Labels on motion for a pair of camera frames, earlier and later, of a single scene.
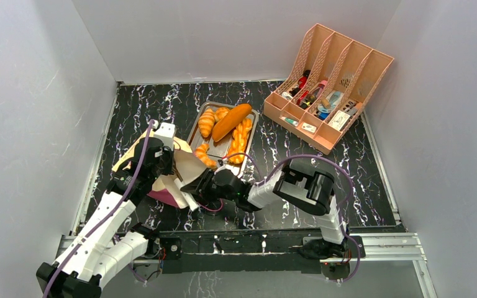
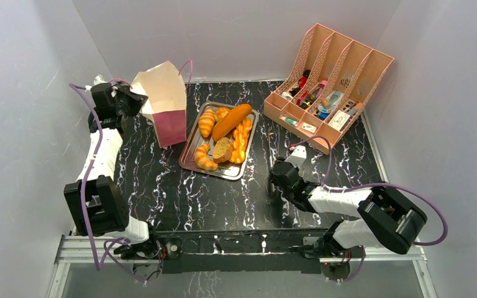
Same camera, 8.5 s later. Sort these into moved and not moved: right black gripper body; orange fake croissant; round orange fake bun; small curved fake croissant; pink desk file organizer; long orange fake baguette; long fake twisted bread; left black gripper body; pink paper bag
Moved: right black gripper body; pink paper bag; left black gripper body
Not moved: pink desk file organizer; long fake twisted bread; round orange fake bun; long orange fake baguette; small curved fake croissant; orange fake croissant
